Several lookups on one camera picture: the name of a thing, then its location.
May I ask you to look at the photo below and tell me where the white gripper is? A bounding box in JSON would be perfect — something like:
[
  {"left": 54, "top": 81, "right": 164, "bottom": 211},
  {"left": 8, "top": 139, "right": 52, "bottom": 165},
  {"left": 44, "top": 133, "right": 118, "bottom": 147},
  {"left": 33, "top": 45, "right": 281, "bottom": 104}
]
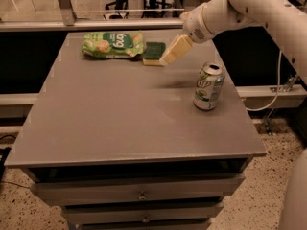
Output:
[{"left": 159, "top": 3, "right": 214, "bottom": 66}]

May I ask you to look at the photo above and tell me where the green and yellow sponge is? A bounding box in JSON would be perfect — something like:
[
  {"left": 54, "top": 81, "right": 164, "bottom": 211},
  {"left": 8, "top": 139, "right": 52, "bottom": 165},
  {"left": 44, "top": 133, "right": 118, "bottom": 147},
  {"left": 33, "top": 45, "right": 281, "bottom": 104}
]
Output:
[{"left": 142, "top": 42, "right": 166, "bottom": 66}]

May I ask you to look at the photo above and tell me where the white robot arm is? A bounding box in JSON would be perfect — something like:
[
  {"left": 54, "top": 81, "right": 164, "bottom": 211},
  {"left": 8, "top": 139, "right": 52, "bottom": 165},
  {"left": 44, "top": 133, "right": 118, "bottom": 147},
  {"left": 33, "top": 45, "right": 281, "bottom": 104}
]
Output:
[{"left": 160, "top": 0, "right": 307, "bottom": 81}]

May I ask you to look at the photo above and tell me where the green rice chip bag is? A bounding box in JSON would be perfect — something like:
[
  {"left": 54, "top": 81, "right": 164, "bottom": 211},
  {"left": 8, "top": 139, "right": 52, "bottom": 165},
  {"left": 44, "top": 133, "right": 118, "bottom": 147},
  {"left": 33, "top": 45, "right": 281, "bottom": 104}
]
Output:
[{"left": 82, "top": 31, "right": 144, "bottom": 58}]

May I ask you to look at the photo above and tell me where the green 7up soda can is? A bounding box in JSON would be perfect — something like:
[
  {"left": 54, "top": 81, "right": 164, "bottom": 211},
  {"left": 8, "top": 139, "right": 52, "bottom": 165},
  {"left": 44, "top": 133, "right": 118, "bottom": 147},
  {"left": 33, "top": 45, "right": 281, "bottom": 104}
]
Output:
[{"left": 194, "top": 61, "right": 225, "bottom": 110}]

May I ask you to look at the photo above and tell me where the black office chair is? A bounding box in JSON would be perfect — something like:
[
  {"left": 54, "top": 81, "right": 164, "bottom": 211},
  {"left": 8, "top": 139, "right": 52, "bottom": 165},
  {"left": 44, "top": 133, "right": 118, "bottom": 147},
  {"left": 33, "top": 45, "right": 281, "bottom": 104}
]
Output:
[{"left": 104, "top": 0, "right": 128, "bottom": 19}]

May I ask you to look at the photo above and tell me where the grey drawer cabinet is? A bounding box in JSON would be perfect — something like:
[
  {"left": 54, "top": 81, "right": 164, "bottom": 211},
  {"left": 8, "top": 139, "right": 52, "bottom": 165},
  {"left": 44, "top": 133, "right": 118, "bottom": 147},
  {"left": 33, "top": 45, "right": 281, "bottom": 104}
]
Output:
[{"left": 7, "top": 33, "right": 266, "bottom": 230}]

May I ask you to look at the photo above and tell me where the top grey drawer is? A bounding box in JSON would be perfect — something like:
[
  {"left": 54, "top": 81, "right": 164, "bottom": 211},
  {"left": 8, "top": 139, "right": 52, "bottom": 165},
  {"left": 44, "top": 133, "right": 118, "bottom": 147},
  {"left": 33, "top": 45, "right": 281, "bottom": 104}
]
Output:
[{"left": 31, "top": 173, "right": 245, "bottom": 206}]

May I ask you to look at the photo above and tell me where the grey drawer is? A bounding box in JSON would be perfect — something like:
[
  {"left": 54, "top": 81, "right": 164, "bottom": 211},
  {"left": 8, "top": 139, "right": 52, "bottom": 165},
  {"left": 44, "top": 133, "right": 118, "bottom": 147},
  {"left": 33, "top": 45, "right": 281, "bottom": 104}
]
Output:
[
  {"left": 31, "top": 173, "right": 245, "bottom": 206},
  {"left": 62, "top": 202, "right": 224, "bottom": 224}
]

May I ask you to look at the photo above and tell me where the metal drawer knob upper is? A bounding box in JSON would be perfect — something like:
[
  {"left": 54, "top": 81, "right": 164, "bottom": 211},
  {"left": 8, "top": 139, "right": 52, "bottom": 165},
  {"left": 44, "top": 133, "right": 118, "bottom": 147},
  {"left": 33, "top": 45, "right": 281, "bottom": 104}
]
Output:
[{"left": 138, "top": 192, "right": 147, "bottom": 200}]

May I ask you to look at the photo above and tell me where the metal drawer knob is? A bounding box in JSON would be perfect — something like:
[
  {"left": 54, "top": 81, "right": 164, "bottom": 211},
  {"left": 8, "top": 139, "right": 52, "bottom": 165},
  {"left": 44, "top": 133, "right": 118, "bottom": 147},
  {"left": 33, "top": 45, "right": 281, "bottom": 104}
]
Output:
[
  {"left": 142, "top": 218, "right": 150, "bottom": 223},
  {"left": 138, "top": 192, "right": 147, "bottom": 200}
]

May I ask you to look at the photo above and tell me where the metal drawer knob lower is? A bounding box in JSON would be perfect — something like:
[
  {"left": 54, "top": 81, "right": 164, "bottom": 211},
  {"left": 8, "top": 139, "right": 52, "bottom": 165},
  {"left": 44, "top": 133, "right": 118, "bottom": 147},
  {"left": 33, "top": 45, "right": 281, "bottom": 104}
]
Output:
[{"left": 142, "top": 218, "right": 150, "bottom": 223}]

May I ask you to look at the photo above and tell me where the metal railing frame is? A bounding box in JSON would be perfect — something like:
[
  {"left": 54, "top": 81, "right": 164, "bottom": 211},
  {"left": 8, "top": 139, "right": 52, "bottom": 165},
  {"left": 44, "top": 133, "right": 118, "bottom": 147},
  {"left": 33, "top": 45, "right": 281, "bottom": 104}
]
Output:
[{"left": 0, "top": 0, "right": 307, "bottom": 33}]

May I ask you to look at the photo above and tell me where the black cable on floor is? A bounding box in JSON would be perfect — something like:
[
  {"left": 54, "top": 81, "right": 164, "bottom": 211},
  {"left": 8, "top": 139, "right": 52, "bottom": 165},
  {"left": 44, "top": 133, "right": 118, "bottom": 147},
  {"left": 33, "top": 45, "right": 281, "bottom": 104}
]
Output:
[{"left": 0, "top": 134, "right": 32, "bottom": 190}]

